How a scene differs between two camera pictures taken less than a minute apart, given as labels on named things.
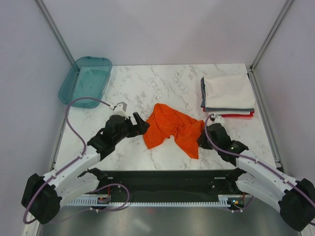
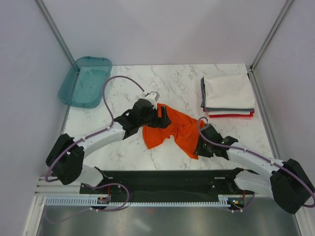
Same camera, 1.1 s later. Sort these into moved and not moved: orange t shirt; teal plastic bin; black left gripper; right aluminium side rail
Moved: black left gripper
Not moved: orange t shirt; teal plastic bin; right aluminium side rail
